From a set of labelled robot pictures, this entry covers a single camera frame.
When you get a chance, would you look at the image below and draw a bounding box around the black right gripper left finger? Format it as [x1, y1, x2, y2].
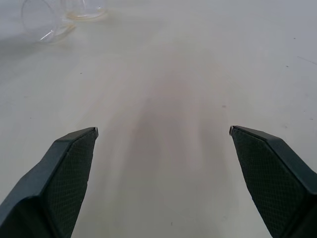
[0, 127, 99, 238]

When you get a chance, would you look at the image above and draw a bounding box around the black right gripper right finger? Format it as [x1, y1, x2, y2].
[229, 125, 317, 238]

